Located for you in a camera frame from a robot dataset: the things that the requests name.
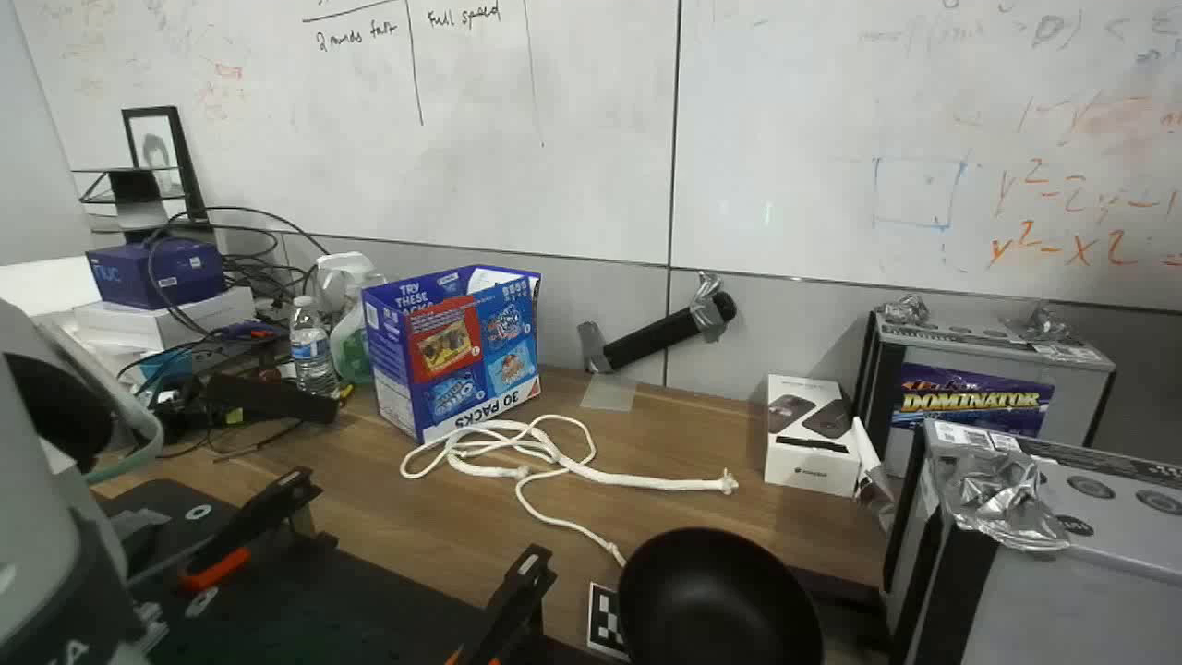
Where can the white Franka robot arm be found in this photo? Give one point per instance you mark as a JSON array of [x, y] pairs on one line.
[[51, 542]]

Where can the blue snack cardboard box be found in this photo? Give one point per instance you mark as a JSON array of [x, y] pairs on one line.
[[420, 357]]

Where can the small white product box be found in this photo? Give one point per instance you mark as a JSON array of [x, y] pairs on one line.
[[806, 463]]

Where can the dark blue cardboard box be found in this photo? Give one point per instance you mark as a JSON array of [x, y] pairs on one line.
[[154, 273]]

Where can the translucent spray bottle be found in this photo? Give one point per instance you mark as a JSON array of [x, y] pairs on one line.
[[339, 291]]

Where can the black orange bar clamp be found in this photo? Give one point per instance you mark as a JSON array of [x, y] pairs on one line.
[[512, 604], [252, 519]]

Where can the clear plastic water bottle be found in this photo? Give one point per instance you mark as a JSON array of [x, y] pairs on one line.
[[307, 354]]

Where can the black white fiducial tag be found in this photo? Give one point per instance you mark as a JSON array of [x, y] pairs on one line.
[[604, 618]]

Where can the white whiteboard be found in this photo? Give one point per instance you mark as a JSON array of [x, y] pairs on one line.
[[800, 124]]

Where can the black round bowl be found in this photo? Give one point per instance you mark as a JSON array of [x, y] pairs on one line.
[[722, 604]]

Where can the black hand tool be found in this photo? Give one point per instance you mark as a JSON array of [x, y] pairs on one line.
[[259, 402]]

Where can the grey Dominator battery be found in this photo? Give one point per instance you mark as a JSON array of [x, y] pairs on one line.
[[986, 402]]

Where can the crumpled aluminium foil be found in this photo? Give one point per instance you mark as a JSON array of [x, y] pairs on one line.
[[1003, 493]]

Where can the white paper stack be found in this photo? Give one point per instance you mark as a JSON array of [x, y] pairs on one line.
[[115, 321]]

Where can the grey battery with foil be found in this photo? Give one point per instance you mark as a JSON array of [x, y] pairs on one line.
[[1083, 591]]

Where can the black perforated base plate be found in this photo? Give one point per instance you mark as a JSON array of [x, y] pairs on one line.
[[319, 616]]

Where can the black picture frame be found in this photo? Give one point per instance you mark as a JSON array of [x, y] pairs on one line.
[[166, 153]]

